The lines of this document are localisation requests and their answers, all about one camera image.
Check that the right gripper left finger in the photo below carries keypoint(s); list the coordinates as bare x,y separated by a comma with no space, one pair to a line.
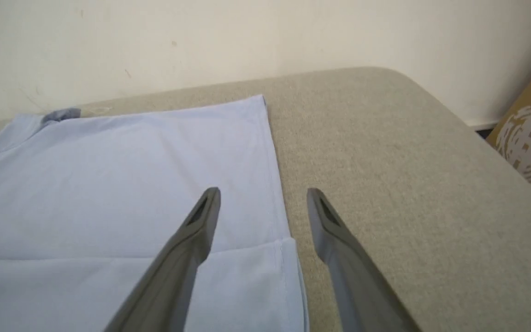
182,258

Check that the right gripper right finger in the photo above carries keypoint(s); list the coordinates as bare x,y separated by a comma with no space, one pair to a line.
353,267

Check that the light blue garment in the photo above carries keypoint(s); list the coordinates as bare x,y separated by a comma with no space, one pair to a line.
109,193

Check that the grey fabric sofa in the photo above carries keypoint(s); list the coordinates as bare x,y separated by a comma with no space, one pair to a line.
408,184

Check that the brown printed cardboard box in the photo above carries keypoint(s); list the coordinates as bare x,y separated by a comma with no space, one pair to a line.
530,133

